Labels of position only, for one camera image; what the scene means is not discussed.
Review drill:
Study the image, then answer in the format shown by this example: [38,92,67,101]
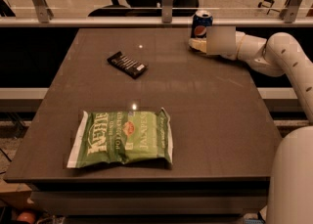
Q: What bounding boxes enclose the orange ball on floor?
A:
[17,211,36,224]

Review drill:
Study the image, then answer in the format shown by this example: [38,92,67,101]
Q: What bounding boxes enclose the dark brown table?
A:
[5,28,280,215]

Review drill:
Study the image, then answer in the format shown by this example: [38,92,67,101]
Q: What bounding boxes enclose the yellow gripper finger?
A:
[189,38,206,53]

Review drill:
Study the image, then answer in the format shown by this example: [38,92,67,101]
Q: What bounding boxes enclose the green kettle chips bag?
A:
[67,109,173,168]

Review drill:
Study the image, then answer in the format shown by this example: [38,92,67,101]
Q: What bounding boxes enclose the black snack bar packet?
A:
[107,52,148,79]

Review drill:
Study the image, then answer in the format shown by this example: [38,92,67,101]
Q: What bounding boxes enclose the blue pepsi can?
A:
[191,10,213,38]

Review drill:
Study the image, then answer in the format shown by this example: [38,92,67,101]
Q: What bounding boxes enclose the right metal glass bracket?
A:
[279,0,303,23]

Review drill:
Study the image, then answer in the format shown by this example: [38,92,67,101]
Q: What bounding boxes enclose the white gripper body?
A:
[206,26,245,61]

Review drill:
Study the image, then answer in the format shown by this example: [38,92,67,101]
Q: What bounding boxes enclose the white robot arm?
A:
[189,26,313,224]

